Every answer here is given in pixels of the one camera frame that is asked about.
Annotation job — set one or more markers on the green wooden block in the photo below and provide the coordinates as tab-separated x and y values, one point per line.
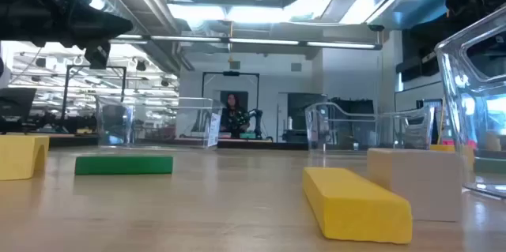
490	165
123	165

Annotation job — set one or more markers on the yellow arch block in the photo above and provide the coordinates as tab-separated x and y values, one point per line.
17	157

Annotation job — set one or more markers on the long yellow block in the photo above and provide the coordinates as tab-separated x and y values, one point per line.
356	204

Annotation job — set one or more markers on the natural wood block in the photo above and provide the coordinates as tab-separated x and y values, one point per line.
427	185
493	141

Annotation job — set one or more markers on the small white bottle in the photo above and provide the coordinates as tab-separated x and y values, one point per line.
290	123

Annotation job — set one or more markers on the clear plastic bin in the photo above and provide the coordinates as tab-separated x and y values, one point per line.
454	106
336	125
118	125

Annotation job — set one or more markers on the black computer monitor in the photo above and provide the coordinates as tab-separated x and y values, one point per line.
16	104

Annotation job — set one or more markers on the black background robot arm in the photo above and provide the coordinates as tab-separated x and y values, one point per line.
59	123
257	123

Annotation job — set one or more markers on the red plastic bin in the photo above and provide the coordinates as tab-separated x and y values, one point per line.
448	141

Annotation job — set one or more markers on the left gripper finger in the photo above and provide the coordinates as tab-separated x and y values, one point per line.
93	25
98	55

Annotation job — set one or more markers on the black metal frame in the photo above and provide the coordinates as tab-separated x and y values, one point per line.
65	94
231	73

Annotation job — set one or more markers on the long ceiling light bar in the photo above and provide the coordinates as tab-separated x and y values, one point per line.
261	41

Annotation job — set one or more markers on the person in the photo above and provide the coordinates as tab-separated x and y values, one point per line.
234	115

